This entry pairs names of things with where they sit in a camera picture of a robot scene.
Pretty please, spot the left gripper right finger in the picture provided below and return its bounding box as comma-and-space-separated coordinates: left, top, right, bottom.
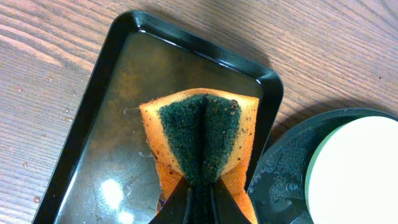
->
211, 179, 251, 224

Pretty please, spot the green and orange sponge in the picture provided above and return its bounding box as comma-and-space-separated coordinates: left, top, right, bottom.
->
139, 88, 259, 223

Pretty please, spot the light blue plate top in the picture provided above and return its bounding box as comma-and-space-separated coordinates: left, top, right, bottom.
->
305, 116, 397, 224

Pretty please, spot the round black serving tray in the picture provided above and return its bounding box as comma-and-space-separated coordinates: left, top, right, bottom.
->
248, 108, 397, 224

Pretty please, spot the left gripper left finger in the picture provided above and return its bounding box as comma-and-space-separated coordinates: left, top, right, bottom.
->
149, 177, 189, 224

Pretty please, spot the black rectangular water tray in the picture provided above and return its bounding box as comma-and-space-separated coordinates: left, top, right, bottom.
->
34, 11, 284, 223

